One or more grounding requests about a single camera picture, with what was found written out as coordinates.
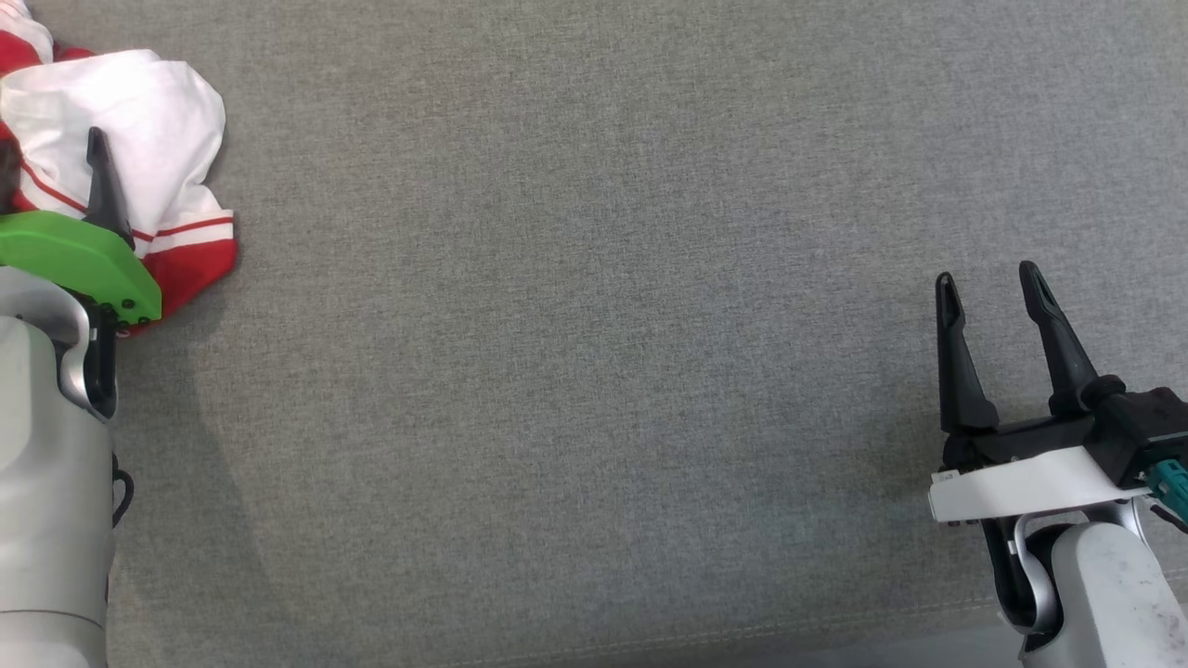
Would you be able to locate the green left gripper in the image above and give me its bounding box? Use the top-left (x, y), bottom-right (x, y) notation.
top-left (0, 126), bottom-right (163, 326)

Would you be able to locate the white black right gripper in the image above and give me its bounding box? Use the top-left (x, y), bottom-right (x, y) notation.
top-left (928, 261), bottom-right (1147, 525)

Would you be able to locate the red and white polo shirt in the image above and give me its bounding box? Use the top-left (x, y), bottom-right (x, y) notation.
top-left (0, 0), bottom-right (238, 337)

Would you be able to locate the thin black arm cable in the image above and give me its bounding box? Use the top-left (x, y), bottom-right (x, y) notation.
top-left (111, 453), bottom-right (136, 530)

